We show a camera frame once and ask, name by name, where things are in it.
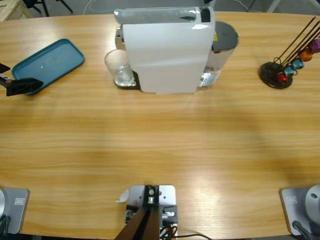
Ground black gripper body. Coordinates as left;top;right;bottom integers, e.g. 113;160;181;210
0;73;13;88

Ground clear drinking glass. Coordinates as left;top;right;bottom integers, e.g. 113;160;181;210
104;48;135;87

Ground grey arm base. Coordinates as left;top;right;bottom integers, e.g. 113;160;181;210
279;184;320;236
0;187;30;235

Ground white capsule coffee machine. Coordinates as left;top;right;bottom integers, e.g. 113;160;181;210
114;6;216;96

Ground red coffee capsule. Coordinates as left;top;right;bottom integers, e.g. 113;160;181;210
276;72;289;84

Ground blue coffee capsule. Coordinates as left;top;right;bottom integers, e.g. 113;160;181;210
283;65;296;77
291;57;305;70

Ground orange coffee capsule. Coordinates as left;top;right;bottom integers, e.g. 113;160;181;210
299;46;314;63

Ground purple coffee capsule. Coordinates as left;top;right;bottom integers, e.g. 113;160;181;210
309;37;320;53

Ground teal rectangular serving tray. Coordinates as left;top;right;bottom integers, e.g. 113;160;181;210
11;38;85;96

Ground light wooden crate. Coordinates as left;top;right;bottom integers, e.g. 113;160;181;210
0;0;35;23

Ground black chair legs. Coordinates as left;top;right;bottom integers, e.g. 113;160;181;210
23;0;74;17

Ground white tape piece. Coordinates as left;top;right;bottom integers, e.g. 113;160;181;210
114;188;130;204

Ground clear water tank dark lid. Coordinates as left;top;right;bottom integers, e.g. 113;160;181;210
199;21;240;88

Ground black capsule holder with rods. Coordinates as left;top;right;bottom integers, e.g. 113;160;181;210
258;16;320;90

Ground white floor cable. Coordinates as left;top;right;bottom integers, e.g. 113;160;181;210
83;0;118;15

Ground black base cable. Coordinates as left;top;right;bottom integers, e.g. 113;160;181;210
291;220;314;240
0;216;11;235

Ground white mount block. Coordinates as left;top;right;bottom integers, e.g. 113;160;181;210
124;184;179;237

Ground dark camera post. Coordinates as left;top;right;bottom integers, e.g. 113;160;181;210
114;184;161;240

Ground orange wires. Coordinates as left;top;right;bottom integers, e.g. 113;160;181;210
159;224;179;238

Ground black cable under mount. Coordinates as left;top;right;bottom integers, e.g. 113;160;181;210
174;233;213;240

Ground grey metal frame leg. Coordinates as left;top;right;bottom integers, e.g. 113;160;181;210
266;0;282;13

